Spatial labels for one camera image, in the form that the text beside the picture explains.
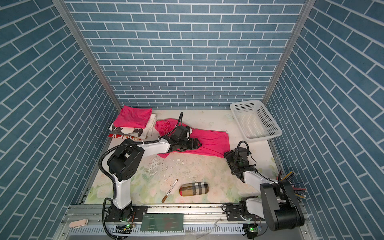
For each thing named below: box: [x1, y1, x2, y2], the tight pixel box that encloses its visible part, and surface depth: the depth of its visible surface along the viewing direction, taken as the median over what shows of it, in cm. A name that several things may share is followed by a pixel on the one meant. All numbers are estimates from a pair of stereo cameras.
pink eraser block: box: [69, 219, 89, 229], surface depth 71 cm
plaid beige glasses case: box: [179, 181, 209, 197], surface depth 80 cm
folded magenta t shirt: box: [113, 105, 153, 129], surface depth 107 cm
